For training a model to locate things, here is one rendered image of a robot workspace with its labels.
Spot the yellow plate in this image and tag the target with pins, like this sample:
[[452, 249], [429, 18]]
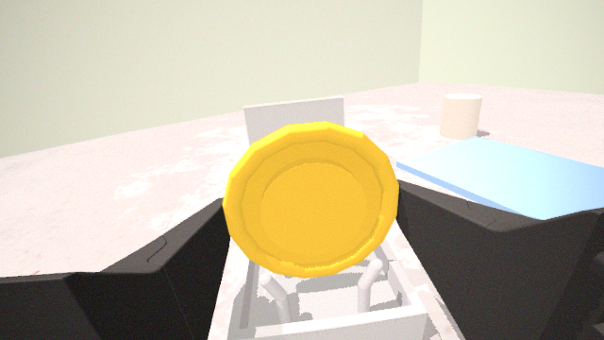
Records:
[[311, 199]]

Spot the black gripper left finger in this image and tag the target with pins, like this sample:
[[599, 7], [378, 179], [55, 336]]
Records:
[[166, 290]]

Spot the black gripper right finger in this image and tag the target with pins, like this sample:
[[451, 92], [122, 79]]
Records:
[[501, 275]]

